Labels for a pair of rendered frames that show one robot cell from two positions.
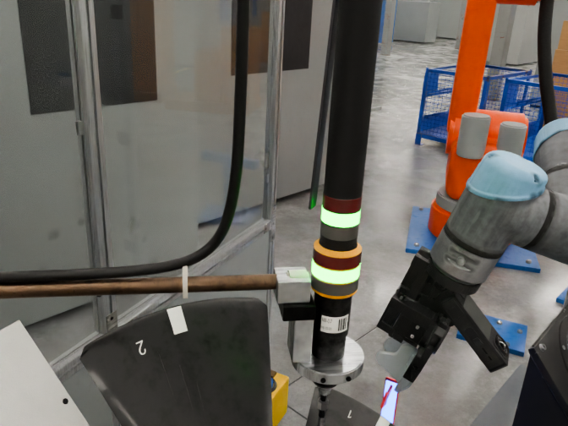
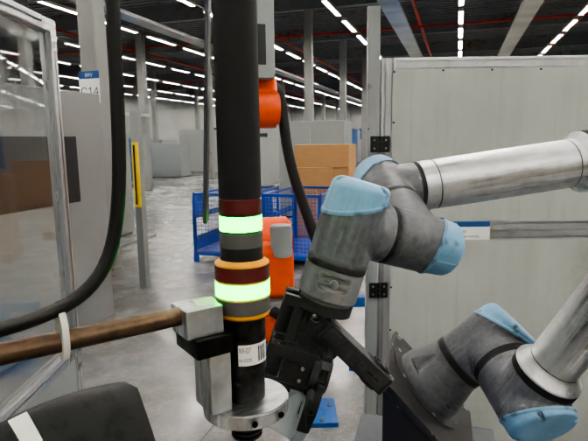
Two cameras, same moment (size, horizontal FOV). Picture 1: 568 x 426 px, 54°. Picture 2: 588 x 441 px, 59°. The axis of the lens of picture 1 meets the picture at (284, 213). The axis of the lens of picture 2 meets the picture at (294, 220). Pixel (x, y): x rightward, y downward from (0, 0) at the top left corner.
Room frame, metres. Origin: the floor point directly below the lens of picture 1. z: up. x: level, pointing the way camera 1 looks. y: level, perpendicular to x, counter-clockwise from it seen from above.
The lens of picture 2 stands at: (0.07, 0.08, 1.67)
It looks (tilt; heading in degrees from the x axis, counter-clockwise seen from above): 9 degrees down; 335
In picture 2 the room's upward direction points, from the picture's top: 1 degrees counter-clockwise
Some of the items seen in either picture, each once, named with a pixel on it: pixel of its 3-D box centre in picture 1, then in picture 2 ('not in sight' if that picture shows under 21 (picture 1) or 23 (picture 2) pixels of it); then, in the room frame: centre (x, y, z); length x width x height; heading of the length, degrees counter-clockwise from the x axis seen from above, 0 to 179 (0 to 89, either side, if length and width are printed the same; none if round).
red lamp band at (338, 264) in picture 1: (336, 253); (241, 269); (0.45, -0.05, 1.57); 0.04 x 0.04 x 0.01
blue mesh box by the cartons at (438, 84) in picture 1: (472, 106); (238, 221); (7.31, -2.39, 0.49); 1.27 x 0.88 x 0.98; 138
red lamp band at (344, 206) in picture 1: (341, 199); (240, 205); (0.45, -0.05, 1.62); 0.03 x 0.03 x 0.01
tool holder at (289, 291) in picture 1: (320, 319); (234, 355); (0.45, -0.04, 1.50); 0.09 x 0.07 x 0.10; 100
